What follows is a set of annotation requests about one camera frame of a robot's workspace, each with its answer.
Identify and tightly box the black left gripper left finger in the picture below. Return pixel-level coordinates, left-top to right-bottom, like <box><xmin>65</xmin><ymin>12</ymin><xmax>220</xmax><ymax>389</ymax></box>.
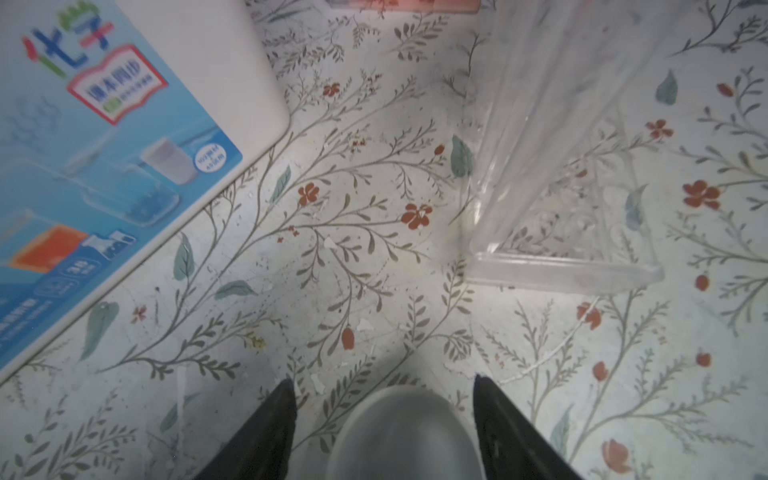
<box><xmin>195</xmin><ymin>379</ymin><xmax>297</xmax><ymax>480</ymax></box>

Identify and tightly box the white plastic storage box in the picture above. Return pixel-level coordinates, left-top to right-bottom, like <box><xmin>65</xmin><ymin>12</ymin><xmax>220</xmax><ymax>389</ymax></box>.
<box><xmin>1</xmin><ymin>1</ymin><xmax>289</xmax><ymax>378</ymax></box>

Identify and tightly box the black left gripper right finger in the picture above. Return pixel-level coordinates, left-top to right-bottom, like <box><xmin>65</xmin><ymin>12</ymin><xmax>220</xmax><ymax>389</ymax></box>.
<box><xmin>473</xmin><ymin>375</ymin><xmax>580</xmax><ymax>480</ymax></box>

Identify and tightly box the clear test tube rack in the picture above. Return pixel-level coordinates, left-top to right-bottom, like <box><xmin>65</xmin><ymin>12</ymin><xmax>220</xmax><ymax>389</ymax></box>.
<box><xmin>452</xmin><ymin>1</ymin><xmax>684</xmax><ymax>295</ymax></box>

